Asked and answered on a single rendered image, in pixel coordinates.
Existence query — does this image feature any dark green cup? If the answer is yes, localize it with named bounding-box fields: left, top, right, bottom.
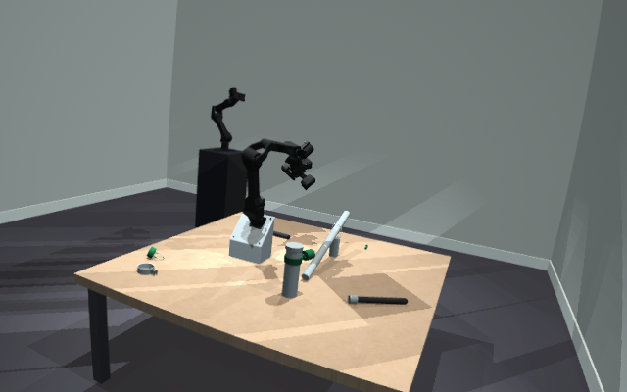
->
left=284, top=249, right=315, bottom=266

